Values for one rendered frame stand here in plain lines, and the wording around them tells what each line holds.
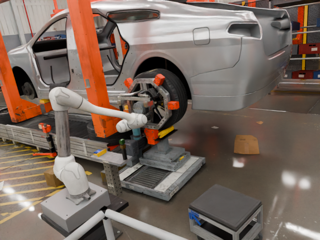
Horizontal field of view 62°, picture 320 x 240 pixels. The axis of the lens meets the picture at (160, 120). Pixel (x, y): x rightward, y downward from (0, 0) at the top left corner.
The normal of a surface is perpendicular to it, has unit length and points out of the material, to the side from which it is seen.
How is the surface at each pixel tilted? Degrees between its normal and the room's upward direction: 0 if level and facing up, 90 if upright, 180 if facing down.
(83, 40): 90
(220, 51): 90
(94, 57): 90
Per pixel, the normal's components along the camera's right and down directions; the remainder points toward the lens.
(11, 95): 0.82, 0.08
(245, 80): 0.09, 0.40
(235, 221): -0.12, -0.94
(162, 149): -0.56, 0.33
